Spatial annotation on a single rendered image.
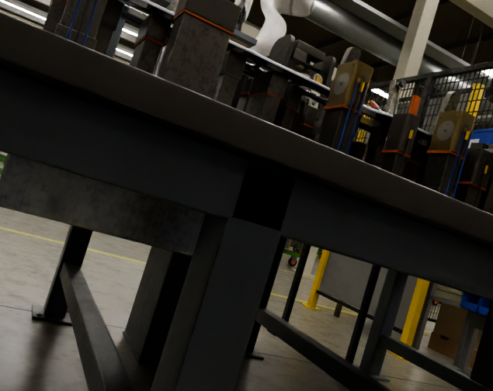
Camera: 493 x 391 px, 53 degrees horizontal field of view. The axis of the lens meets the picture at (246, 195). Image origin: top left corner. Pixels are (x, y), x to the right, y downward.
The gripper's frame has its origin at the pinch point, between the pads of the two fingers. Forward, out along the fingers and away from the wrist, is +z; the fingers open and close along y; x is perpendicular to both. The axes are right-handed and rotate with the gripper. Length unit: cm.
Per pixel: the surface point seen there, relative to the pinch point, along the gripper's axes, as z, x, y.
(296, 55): 5.4, 21.8, 10.5
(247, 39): 3.7, 5.2, 5.8
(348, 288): 91, 129, -246
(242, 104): 25.9, 10.3, 12.6
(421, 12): -408, 248, -735
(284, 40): 1.5, 16.9, 9.4
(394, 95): 2, 60, -7
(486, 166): 25, 82, 26
